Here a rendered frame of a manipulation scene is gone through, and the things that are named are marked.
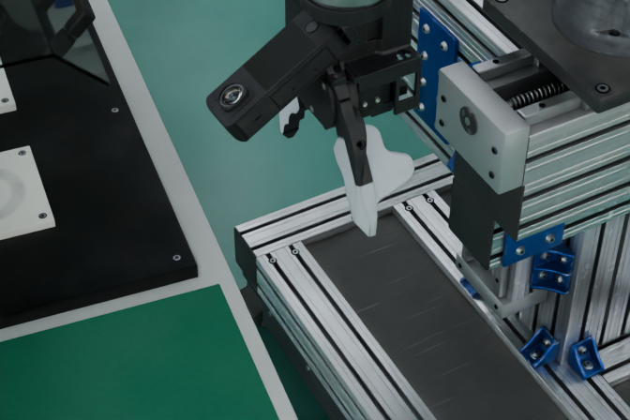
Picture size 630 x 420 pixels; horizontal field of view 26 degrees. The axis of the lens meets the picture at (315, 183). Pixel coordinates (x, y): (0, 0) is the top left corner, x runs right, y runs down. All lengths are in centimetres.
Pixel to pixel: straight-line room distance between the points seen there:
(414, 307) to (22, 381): 96
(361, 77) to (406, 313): 132
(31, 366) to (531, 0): 71
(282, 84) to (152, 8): 238
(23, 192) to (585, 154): 69
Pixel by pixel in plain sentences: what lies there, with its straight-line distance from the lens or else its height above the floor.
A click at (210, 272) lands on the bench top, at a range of 166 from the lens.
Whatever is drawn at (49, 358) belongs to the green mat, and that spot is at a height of 75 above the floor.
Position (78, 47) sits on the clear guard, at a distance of 155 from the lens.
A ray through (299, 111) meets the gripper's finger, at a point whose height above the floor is 121.
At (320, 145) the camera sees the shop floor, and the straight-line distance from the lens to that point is 298.
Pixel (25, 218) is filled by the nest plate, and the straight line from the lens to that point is 171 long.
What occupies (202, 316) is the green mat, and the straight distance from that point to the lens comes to 161.
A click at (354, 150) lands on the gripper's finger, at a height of 124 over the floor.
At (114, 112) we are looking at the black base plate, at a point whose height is 77.
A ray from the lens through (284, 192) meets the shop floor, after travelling 287.
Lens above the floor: 194
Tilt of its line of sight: 42 degrees down
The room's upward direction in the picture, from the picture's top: straight up
